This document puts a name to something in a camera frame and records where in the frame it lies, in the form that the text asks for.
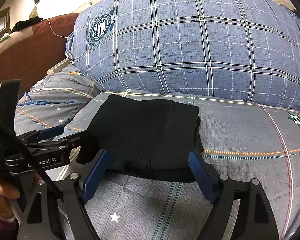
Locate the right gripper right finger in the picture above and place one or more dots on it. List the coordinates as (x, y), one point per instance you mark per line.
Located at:
(255, 218)

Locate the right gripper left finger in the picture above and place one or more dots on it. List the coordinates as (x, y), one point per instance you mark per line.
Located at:
(41, 218)

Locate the black pants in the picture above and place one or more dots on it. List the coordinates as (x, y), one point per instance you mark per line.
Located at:
(148, 139)

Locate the person's left hand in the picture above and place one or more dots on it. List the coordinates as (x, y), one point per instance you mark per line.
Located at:
(7, 192)

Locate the grey star pillow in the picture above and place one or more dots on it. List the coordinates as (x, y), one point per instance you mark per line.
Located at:
(55, 100)

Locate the grey star bed sheet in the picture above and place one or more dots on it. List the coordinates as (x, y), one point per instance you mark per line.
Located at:
(241, 139)

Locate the brown headboard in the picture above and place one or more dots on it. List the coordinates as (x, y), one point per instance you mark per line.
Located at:
(29, 53)

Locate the dark cloth on headboard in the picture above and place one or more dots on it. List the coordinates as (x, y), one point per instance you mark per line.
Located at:
(24, 24)

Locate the blue plaid quilt bundle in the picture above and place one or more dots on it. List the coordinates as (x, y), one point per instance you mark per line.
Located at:
(233, 49)

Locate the wooden bed frame block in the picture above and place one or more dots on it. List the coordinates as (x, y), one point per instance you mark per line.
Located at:
(58, 67)

